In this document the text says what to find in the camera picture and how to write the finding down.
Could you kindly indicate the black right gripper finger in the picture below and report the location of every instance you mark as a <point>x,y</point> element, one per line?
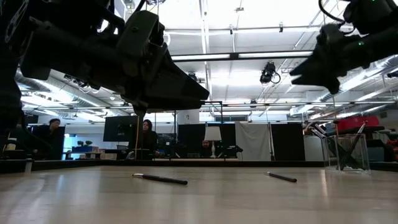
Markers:
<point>311,81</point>
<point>308,68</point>

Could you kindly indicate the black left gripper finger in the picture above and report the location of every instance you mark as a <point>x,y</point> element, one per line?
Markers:
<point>177,79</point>
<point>174,101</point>

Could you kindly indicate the black fluffy-head makeup brush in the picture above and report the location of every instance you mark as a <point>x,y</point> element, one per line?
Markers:
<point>321,128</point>

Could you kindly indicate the thin black brush silver ferrule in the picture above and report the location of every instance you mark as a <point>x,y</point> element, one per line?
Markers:
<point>281,177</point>
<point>317,133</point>
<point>353,146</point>
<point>161,178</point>

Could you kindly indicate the clear acrylic organizer box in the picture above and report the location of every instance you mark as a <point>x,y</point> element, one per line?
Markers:
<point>362,161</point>

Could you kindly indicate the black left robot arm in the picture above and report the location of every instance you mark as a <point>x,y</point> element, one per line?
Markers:
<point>62,46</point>

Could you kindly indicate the person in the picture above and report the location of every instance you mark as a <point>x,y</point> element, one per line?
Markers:
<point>149,137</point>
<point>206,146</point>
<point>49,133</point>

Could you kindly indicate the small white shade table lamp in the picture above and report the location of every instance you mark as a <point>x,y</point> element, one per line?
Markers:
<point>213,133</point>

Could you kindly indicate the black monitor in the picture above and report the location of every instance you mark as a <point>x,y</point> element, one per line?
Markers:
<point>121,129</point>

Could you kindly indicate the black overhead light bar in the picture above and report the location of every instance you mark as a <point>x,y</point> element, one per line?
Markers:
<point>236,56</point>

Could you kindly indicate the black partition panel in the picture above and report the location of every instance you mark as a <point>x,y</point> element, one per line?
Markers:
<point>289,143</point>

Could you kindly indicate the red storage bins shelf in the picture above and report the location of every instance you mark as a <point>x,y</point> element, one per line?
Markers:
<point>367,122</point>

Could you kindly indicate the white curtain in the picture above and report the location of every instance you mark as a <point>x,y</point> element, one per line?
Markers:
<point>252,143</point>

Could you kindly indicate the blue storage box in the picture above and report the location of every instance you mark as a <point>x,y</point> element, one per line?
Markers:
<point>84,149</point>

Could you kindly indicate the black overhead rig camera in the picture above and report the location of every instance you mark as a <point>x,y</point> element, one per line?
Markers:
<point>193,76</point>

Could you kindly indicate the black ceiling-mounted camera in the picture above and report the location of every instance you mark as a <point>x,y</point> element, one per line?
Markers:
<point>269,73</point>

